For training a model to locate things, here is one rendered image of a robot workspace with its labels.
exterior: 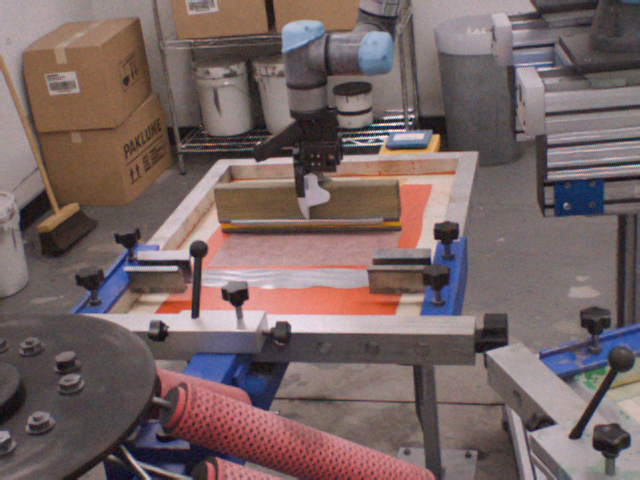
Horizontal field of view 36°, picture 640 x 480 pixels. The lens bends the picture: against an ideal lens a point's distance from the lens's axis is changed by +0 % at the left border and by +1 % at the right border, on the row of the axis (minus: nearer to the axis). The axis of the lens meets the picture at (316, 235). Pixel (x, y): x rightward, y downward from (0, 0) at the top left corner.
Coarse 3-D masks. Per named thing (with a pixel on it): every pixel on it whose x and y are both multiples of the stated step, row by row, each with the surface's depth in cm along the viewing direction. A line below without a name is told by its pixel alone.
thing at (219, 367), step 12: (192, 360) 133; (204, 360) 133; (216, 360) 132; (228, 360) 132; (240, 360) 135; (192, 372) 130; (204, 372) 130; (216, 372) 130; (228, 372) 130; (228, 384) 130
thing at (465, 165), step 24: (216, 168) 220; (240, 168) 221; (264, 168) 220; (288, 168) 218; (360, 168) 215; (384, 168) 214; (408, 168) 213; (432, 168) 211; (456, 168) 204; (192, 192) 207; (456, 192) 192; (192, 216) 198; (456, 216) 181; (168, 240) 186; (456, 240) 171; (120, 312) 165
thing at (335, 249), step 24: (408, 192) 204; (408, 216) 193; (312, 240) 187; (336, 240) 186; (360, 240) 185; (384, 240) 184; (408, 240) 182; (312, 264) 177; (336, 264) 176; (360, 264) 175; (288, 288) 170; (312, 288) 169; (336, 288) 168; (360, 288) 167; (288, 312) 162; (312, 312) 161; (336, 312) 160; (360, 312) 159; (384, 312) 158
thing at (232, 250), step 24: (216, 240) 192; (240, 240) 191; (264, 240) 190; (288, 240) 188; (192, 264) 183; (216, 264) 182; (240, 264) 181; (264, 264) 180; (288, 264) 178; (216, 288) 173; (264, 288) 171; (168, 312) 166
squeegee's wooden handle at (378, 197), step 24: (216, 192) 191; (240, 192) 190; (264, 192) 188; (288, 192) 187; (336, 192) 185; (360, 192) 184; (384, 192) 183; (240, 216) 192; (264, 216) 190; (288, 216) 189; (312, 216) 188; (336, 216) 187; (360, 216) 186; (384, 216) 185
